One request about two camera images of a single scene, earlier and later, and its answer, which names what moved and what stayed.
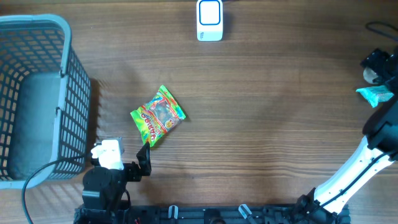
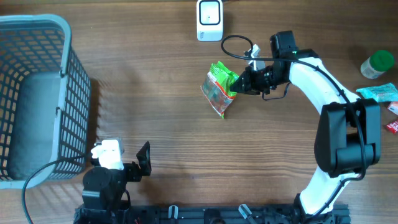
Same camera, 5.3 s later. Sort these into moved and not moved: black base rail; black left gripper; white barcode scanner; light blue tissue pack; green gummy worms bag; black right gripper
Moved: black right gripper; green gummy worms bag
Not moved: black left gripper; black base rail; white barcode scanner; light blue tissue pack
